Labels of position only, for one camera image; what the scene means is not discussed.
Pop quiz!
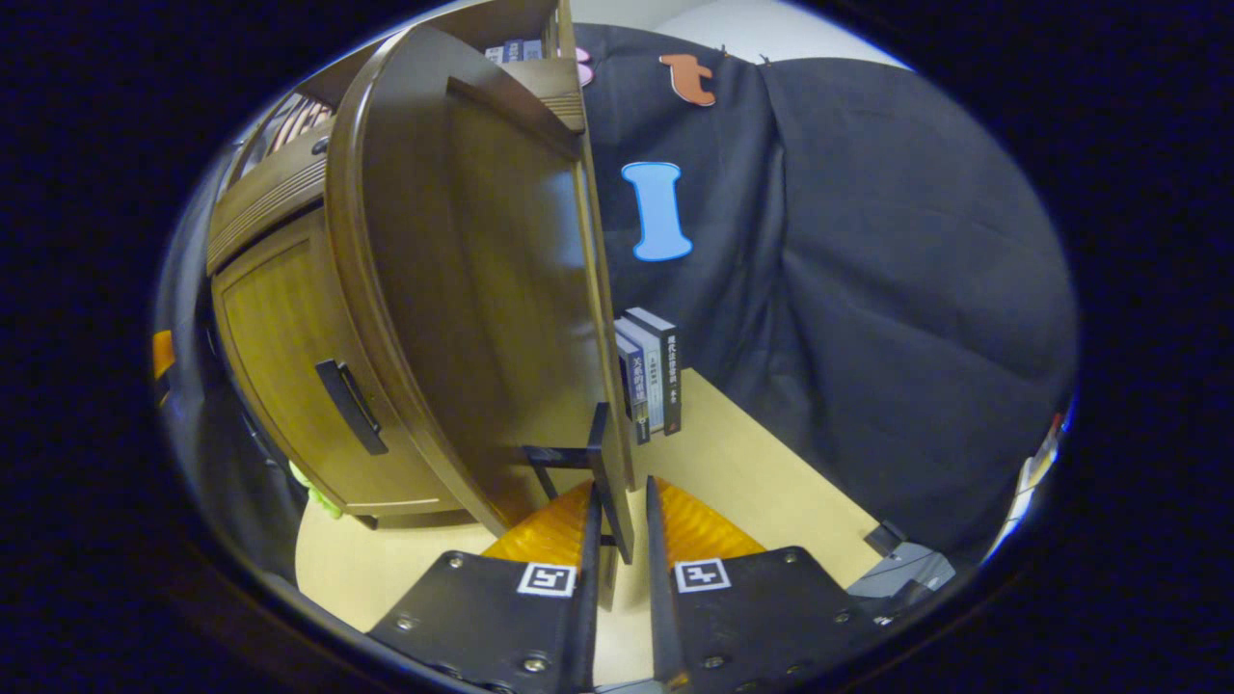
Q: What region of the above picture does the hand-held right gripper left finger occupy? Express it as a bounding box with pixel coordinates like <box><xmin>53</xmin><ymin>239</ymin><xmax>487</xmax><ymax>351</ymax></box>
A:
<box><xmin>366</xmin><ymin>482</ymin><xmax>604</xmax><ymax>694</ymax></box>

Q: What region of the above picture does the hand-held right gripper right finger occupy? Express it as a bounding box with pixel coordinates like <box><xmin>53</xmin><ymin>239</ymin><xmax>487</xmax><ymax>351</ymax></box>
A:
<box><xmin>644</xmin><ymin>475</ymin><xmax>894</xmax><ymax>693</ymax></box>

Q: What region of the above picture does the wooden shoe cabinet door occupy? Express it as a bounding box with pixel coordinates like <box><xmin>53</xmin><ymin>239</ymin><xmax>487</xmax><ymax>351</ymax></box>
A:
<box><xmin>325</xmin><ymin>24</ymin><xmax>639</xmax><ymax>568</ymax></box>
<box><xmin>210</xmin><ymin>207</ymin><xmax>466</xmax><ymax>519</ymax></box>

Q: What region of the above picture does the wooden double-door shoe cabinet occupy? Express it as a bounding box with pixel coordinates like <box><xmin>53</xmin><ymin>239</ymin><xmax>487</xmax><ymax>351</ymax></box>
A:
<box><xmin>205</xmin><ymin>0</ymin><xmax>591</xmax><ymax>531</ymax></box>

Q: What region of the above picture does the grey flat object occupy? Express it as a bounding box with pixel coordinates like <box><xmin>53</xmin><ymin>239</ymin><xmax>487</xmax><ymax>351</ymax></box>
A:
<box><xmin>846</xmin><ymin>520</ymin><xmax>957</xmax><ymax>601</ymax></box>

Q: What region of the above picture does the light green object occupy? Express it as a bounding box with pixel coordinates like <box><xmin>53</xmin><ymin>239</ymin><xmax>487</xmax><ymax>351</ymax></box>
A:
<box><xmin>288</xmin><ymin>460</ymin><xmax>345</xmax><ymax>521</ymax></box>

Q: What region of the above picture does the navy standing book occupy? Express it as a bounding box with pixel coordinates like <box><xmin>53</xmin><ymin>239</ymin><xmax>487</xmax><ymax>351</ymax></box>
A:
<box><xmin>614</xmin><ymin>333</ymin><xmax>651</xmax><ymax>446</ymax></box>

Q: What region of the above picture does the black standing book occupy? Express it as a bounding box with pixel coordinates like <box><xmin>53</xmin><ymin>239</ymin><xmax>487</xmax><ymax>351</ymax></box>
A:
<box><xmin>625</xmin><ymin>307</ymin><xmax>684</xmax><ymax>437</ymax></box>

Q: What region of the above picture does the white object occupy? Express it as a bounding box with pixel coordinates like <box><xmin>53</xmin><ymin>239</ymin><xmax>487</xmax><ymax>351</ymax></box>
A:
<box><xmin>998</xmin><ymin>413</ymin><xmax>1073</xmax><ymax>555</ymax></box>

